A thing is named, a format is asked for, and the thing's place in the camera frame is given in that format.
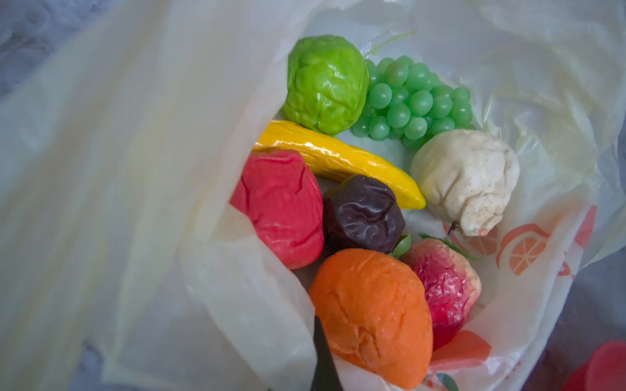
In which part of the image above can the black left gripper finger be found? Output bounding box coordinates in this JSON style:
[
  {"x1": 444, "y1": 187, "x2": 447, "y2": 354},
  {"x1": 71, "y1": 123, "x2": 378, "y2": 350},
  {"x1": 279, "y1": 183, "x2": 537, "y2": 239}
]
[{"x1": 311, "y1": 317, "x2": 343, "y2": 391}]

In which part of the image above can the cream white toy fruit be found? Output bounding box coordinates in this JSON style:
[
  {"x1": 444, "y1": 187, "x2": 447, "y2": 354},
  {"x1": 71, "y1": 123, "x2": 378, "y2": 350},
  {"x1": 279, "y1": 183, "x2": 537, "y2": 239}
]
[{"x1": 409, "y1": 130, "x2": 520, "y2": 236}]

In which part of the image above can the red flower-shaped plate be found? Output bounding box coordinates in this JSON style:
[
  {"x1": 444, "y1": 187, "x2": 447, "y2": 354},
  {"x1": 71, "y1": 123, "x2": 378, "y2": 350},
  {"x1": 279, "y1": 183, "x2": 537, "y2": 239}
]
[{"x1": 562, "y1": 340, "x2": 626, "y2": 391}]

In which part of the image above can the yellow plastic fruit-print bag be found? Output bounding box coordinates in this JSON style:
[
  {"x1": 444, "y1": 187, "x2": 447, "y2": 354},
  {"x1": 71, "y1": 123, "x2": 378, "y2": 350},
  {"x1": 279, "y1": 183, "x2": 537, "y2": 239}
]
[{"x1": 1, "y1": 1, "x2": 625, "y2": 390}]

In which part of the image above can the orange toy fruit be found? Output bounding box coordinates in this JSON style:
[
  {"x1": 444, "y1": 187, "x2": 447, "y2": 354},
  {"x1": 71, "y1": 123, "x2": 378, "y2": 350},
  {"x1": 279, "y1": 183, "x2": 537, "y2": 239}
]
[{"x1": 309, "y1": 249, "x2": 434, "y2": 390}]

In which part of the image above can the dark brown toy fruit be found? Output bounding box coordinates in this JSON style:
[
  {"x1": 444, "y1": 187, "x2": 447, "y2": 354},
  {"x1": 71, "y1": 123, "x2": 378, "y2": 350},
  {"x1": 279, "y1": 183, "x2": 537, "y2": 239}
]
[{"x1": 323, "y1": 175, "x2": 405, "y2": 253}]

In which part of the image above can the red toy fruit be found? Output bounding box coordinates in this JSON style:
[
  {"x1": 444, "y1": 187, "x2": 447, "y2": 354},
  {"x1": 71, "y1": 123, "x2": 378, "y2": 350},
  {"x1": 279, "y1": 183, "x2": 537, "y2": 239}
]
[{"x1": 230, "y1": 151, "x2": 324, "y2": 270}]

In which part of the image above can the yellow toy banana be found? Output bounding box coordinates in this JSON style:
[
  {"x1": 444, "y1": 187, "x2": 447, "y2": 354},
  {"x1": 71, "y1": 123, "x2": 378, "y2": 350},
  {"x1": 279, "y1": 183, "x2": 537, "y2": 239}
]
[{"x1": 253, "y1": 121, "x2": 426, "y2": 210}]

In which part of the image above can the green toy grape bunch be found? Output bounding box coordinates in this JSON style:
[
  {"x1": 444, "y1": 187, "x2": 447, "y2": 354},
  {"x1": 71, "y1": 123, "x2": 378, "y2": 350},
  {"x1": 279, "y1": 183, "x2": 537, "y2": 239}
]
[{"x1": 351, "y1": 55, "x2": 474, "y2": 151}]

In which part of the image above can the green wrinkled toy fruit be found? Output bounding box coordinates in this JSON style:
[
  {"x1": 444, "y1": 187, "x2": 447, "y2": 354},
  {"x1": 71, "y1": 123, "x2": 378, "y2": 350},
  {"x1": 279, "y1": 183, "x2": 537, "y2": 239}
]
[{"x1": 280, "y1": 35, "x2": 369, "y2": 136}]

